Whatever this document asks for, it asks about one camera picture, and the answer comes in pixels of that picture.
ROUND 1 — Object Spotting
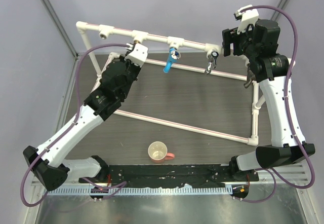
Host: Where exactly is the dark bronze lever faucet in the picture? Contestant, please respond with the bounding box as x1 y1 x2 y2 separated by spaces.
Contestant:
244 66 256 89

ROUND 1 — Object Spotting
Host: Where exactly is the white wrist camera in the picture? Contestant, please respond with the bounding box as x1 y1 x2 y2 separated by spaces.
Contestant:
234 5 259 34
125 43 148 67

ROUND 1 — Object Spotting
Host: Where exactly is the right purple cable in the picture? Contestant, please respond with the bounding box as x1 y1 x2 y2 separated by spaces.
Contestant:
239 5 316 202

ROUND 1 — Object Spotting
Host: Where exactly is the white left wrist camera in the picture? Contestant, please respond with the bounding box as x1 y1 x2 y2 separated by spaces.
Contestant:
125 43 148 67

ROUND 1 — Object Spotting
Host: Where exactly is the slotted cable duct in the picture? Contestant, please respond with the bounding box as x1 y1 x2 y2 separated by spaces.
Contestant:
48 184 232 196

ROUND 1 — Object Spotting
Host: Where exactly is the blue plastic faucet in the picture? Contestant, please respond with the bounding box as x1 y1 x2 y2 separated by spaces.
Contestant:
163 47 181 73

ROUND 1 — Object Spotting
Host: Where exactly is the pink mug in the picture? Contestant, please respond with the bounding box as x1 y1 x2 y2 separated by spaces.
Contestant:
147 141 175 164

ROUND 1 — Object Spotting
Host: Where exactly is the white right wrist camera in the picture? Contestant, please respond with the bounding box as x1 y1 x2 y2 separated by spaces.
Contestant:
234 5 259 34

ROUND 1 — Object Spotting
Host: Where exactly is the chrome faucet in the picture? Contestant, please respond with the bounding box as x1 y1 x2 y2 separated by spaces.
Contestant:
205 51 219 75

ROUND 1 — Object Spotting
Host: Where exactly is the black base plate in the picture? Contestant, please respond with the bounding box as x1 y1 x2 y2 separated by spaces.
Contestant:
88 164 259 189

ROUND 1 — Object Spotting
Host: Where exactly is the white PVC pipe frame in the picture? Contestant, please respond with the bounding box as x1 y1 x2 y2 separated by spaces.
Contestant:
75 21 269 146

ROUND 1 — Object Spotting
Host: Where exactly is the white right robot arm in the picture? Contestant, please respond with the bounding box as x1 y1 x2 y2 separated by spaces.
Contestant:
222 19 315 181

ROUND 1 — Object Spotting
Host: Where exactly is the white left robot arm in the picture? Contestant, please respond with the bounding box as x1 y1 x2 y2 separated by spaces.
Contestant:
23 55 146 191

